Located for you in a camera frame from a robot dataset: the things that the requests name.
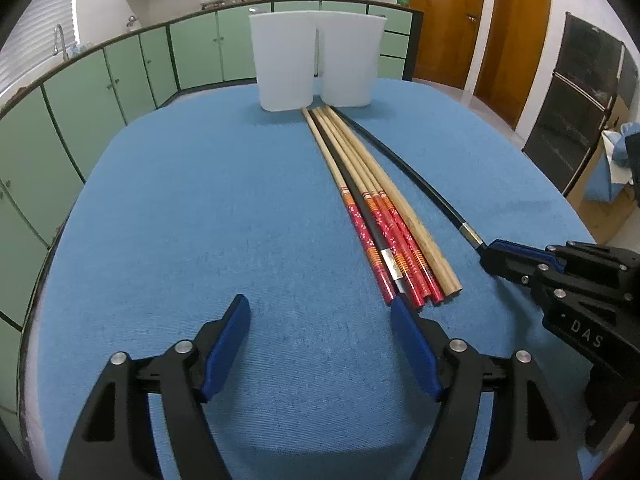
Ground blue tablecloth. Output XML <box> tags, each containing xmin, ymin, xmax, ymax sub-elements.
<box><xmin>20</xmin><ymin>77</ymin><xmax>601</xmax><ymax>480</ymax></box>

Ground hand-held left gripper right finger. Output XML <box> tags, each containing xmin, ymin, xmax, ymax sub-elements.
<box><xmin>390</xmin><ymin>294</ymin><xmax>585</xmax><ymax>480</ymax></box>

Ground blue cloth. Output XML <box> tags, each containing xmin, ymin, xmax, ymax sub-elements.
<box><xmin>585</xmin><ymin>120</ymin><xmax>640</xmax><ymax>204</ymax></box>

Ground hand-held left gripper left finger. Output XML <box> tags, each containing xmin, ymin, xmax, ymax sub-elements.
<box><xmin>59</xmin><ymin>294</ymin><xmax>251</xmax><ymax>480</ymax></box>

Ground metal sink faucet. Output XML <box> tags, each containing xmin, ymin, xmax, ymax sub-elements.
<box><xmin>52</xmin><ymin>23</ymin><xmax>71</xmax><ymax>62</ymax></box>

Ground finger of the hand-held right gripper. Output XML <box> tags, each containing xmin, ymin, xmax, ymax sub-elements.
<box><xmin>486</xmin><ymin>239</ymin><xmax>567</xmax><ymax>274</ymax></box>
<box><xmin>481</xmin><ymin>254</ymin><xmax>540</xmax><ymax>289</ymax></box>

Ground green lower kitchen cabinets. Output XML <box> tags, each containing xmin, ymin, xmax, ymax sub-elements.
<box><xmin>0</xmin><ymin>0</ymin><xmax>425</xmax><ymax>341</ymax></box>

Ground white window blind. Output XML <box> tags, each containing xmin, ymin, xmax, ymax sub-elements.
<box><xmin>0</xmin><ymin>0</ymin><xmax>80</xmax><ymax>103</ymax></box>

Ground cardboard box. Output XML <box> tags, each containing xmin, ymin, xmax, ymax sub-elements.
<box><xmin>582</xmin><ymin>95</ymin><xmax>640</xmax><ymax>247</ymax></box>

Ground black chopstick with metal band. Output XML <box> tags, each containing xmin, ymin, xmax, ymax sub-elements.
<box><xmin>306</xmin><ymin>109</ymin><xmax>408</xmax><ymax>295</ymax></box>
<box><xmin>331</xmin><ymin>106</ymin><xmax>490</xmax><ymax>257</ymax></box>

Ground white plastic utensil container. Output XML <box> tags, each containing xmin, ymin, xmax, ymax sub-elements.
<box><xmin>248</xmin><ymin>12</ymin><xmax>319</xmax><ymax>113</ymax></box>
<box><xmin>316</xmin><ymin>10</ymin><xmax>389</xmax><ymax>109</ymax></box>

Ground closed wooden door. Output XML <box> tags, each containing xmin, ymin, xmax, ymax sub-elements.
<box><xmin>411</xmin><ymin>0</ymin><xmax>489</xmax><ymax>89</ymax></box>

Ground recessed wooden door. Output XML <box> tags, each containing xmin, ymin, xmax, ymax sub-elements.
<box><xmin>474</xmin><ymin>0</ymin><xmax>552</xmax><ymax>130</ymax></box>

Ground black oven cabinet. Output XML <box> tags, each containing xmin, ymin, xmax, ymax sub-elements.
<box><xmin>522</xmin><ymin>12</ymin><xmax>639</xmax><ymax>197</ymax></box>

